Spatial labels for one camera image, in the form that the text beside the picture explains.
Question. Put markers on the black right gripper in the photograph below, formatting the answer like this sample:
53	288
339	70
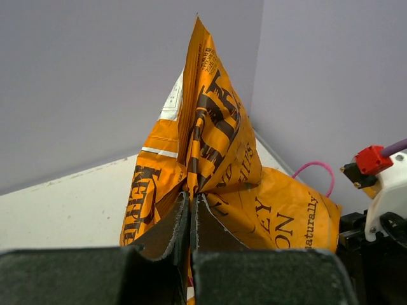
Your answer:
377	269

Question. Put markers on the orange Kettle chips bag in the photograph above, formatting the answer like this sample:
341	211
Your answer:
203	143

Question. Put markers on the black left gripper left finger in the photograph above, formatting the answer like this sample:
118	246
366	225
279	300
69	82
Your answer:
153	269

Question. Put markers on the pink paper bag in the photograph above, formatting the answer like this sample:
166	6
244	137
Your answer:
318	174

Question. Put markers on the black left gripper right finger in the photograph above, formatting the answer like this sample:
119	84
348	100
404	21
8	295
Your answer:
225	271

